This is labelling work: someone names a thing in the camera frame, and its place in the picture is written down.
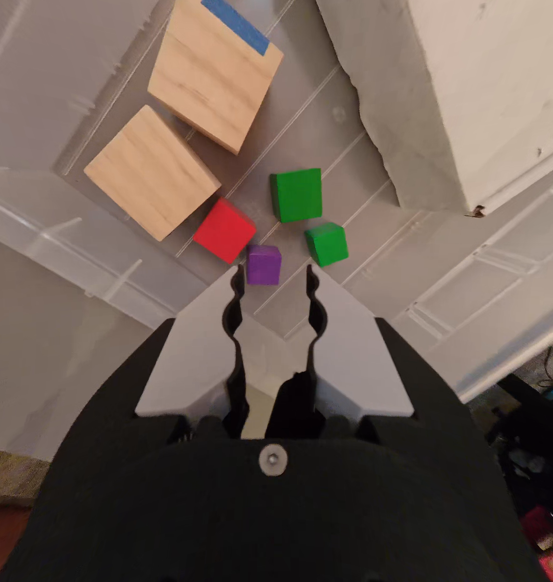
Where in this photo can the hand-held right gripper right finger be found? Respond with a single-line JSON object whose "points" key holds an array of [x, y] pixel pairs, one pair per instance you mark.
{"points": [[362, 363]]}

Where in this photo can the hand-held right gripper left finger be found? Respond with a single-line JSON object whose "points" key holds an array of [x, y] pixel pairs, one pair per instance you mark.
{"points": [[190, 363]]}

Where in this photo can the purple cube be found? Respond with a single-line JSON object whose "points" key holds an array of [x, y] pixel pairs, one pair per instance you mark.
{"points": [[263, 266]]}

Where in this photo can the green cube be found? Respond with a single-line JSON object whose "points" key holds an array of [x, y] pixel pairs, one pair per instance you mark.
{"points": [[327, 245], [298, 195]]}

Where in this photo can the plain wooden cube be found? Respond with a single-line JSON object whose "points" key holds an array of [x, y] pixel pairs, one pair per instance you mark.
{"points": [[149, 177]]}

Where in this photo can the wooden cube with blue tape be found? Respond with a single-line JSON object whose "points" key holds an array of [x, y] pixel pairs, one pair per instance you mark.
{"points": [[208, 77]]}

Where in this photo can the clear plastic bin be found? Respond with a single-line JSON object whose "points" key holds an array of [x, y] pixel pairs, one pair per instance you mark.
{"points": [[53, 68]]}

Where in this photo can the white cardboard box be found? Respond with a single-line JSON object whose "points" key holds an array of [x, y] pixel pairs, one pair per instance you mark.
{"points": [[462, 91]]}

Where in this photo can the red cube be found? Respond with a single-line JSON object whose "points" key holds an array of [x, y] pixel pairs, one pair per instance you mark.
{"points": [[224, 232]]}

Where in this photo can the red bag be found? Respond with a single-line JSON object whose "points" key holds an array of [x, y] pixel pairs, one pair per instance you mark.
{"points": [[542, 527]]}

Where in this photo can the red cloth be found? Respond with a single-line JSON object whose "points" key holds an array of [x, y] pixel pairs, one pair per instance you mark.
{"points": [[3, 536]]}

